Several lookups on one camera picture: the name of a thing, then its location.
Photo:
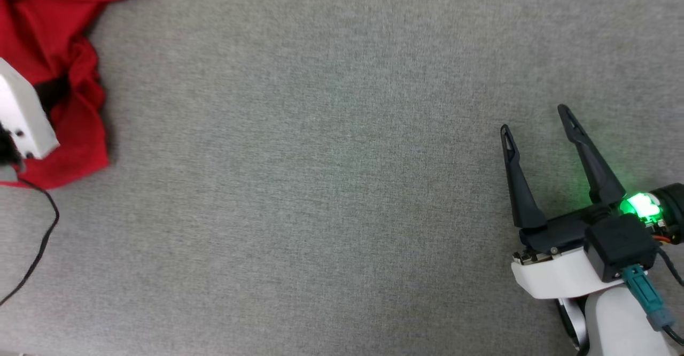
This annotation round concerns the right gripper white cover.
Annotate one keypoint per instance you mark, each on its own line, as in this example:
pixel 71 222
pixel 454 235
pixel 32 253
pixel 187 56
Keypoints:
pixel 556 276

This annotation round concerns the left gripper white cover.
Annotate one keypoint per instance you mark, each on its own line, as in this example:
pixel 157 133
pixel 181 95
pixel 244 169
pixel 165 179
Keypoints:
pixel 26 115

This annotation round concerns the red and white garment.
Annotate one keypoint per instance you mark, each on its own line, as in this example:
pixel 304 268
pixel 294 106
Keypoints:
pixel 48 24

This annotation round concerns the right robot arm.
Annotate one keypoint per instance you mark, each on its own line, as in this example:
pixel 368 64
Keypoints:
pixel 614 324

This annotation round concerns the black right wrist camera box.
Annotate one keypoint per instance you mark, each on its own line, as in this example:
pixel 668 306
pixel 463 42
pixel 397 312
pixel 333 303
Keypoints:
pixel 620 244

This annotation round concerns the teal right camera connector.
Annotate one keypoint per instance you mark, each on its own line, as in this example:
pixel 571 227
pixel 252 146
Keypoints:
pixel 644 294

